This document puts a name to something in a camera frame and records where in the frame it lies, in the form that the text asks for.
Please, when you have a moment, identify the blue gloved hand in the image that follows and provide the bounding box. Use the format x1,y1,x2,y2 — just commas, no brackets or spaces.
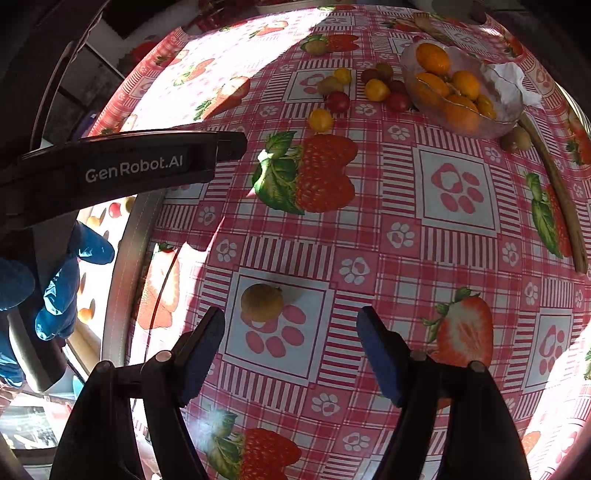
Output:
1,221,114,392

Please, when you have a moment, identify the pink strawberry tablecloth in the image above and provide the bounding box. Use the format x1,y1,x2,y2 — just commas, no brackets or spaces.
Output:
92,6,590,479

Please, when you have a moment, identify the orange kumquat in bowl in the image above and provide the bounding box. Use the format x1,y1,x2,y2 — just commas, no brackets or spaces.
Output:
416,42,451,76

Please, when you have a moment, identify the green-brown fruit on paw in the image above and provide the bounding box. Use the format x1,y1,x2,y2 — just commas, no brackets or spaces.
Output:
240,283,284,323

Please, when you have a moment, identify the crumpled white tissue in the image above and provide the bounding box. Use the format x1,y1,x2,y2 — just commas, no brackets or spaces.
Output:
480,62,542,109

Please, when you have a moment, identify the white rectangular tray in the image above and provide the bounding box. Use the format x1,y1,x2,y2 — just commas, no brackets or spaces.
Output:
64,190,166,378

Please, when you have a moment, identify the yellow cherry tomato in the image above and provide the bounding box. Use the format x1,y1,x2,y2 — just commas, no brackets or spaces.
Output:
308,108,334,133

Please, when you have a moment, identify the glass fruit bowl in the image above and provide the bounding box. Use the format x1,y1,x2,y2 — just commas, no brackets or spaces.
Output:
401,40,524,139

